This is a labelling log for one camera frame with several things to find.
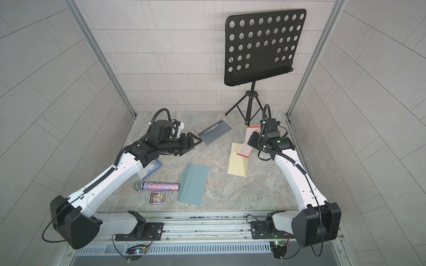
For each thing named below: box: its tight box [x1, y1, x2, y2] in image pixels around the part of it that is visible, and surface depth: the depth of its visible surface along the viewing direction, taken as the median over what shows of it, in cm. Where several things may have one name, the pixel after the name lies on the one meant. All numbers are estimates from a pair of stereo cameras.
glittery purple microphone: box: [133, 180, 181, 192], surface depth 82 cm
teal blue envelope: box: [178, 162, 210, 207], surface depth 87 cm
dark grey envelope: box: [198, 119, 233, 146], surface depth 111 cm
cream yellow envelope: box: [227, 142, 249, 178], surface depth 93 cm
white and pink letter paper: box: [236, 126, 261, 158], surface depth 85 cm
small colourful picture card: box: [148, 191, 169, 205], surface depth 80 cm
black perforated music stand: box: [224, 8, 307, 126], surface depth 69 cm
